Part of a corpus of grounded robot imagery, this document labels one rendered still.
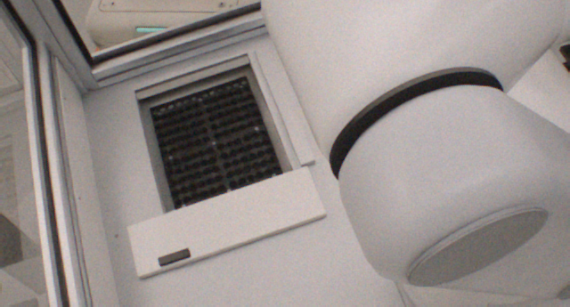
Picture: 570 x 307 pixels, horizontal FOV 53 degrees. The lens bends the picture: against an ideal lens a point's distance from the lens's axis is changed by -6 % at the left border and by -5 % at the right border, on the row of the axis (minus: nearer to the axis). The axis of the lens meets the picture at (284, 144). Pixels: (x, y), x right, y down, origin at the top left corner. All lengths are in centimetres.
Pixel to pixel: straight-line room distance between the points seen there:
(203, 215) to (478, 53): 62
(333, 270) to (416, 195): 57
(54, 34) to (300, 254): 49
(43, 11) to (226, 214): 40
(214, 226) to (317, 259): 15
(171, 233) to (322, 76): 59
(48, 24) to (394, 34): 72
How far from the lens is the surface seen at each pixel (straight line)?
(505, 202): 26
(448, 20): 29
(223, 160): 96
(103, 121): 101
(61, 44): 98
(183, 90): 114
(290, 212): 84
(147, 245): 86
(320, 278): 81
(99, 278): 80
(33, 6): 91
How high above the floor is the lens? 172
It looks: 59 degrees down
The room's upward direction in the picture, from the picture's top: 11 degrees counter-clockwise
